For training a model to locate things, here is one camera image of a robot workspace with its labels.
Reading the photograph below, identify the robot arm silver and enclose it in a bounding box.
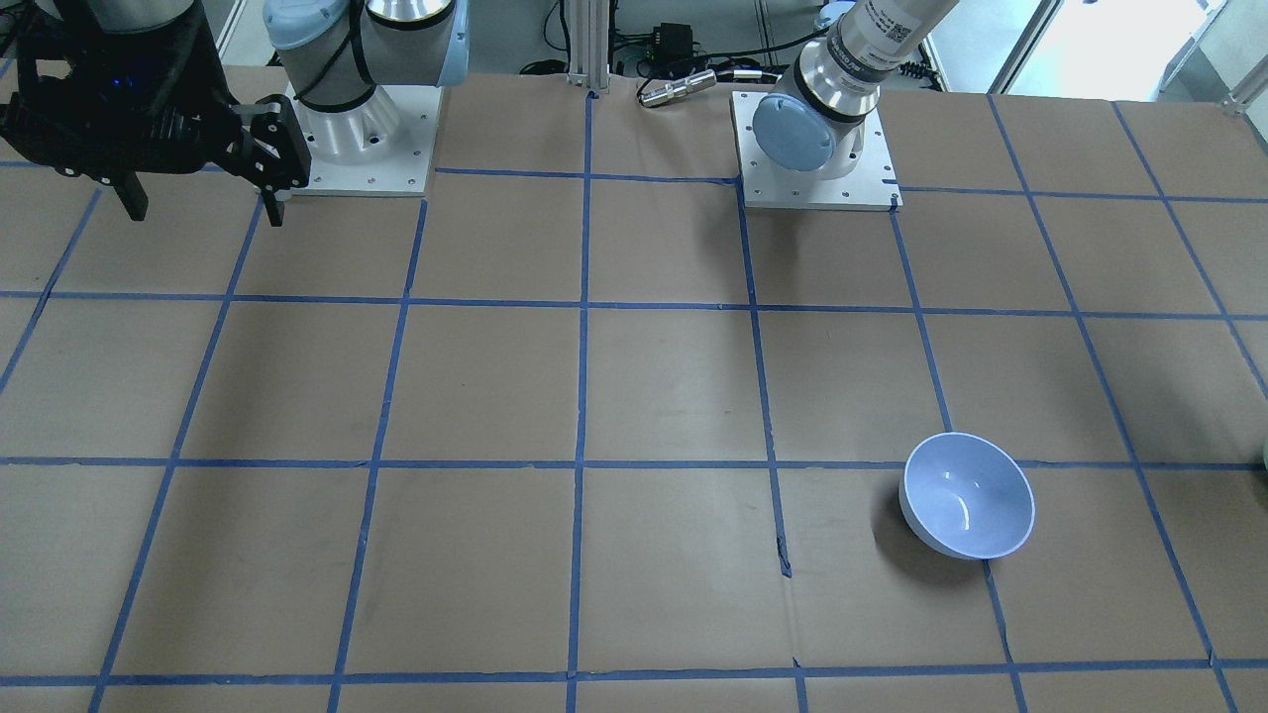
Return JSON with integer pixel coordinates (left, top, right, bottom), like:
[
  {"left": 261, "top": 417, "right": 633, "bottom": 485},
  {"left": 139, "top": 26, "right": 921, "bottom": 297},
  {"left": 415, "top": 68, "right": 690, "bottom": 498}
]
[
  {"left": 752, "top": 1, "right": 957, "bottom": 180},
  {"left": 3, "top": 1, "right": 470, "bottom": 226}
]

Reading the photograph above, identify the black power brick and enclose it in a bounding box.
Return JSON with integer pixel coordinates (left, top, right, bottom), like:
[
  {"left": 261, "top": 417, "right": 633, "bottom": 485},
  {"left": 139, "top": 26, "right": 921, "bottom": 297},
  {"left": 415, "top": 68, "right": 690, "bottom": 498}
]
[{"left": 648, "top": 22, "right": 696, "bottom": 66}]

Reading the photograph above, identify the aluminium frame post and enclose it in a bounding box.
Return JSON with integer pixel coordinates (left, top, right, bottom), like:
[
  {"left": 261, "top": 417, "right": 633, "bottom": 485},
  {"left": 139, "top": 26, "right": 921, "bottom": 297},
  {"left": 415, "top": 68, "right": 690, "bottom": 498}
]
[{"left": 560, "top": 0, "right": 611, "bottom": 95}]

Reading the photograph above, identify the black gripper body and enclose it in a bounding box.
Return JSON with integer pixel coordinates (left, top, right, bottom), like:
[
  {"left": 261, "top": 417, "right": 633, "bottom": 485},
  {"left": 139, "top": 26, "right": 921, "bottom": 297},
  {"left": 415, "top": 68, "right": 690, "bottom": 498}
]
[{"left": 3, "top": 1, "right": 311, "bottom": 195}]

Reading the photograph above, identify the blue bowl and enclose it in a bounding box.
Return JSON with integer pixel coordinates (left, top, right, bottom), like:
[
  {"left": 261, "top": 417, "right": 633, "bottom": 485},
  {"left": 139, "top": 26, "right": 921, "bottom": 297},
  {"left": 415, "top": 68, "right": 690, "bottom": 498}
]
[{"left": 898, "top": 433, "right": 1036, "bottom": 559}]

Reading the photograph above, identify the silver metal cylinder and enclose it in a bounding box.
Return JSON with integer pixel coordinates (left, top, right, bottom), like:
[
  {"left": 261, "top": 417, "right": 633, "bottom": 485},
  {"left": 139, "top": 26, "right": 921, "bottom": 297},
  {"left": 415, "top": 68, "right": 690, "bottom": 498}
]
[{"left": 637, "top": 69, "right": 716, "bottom": 109}]

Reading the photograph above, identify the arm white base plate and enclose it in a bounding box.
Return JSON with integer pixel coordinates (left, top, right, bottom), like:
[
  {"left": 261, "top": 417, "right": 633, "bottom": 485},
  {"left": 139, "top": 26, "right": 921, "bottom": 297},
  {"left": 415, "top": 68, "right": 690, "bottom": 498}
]
[
  {"left": 732, "top": 91, "right": 904, "bottom": 212},
  {"left": 293, "top": 85, "right": 445, "bottom": 197}
]

